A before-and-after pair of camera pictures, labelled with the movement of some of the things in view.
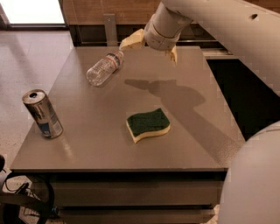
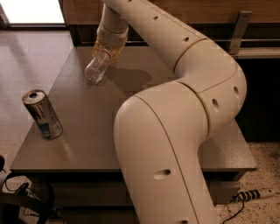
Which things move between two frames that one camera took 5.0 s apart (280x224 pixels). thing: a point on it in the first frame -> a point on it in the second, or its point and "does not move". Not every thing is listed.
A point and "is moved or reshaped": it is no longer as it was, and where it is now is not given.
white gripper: (155, 38) -> (113, 38)
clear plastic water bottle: (101, 69) is moved or reshaped
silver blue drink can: (38, 103) does not move
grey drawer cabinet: (144, 140) does not move
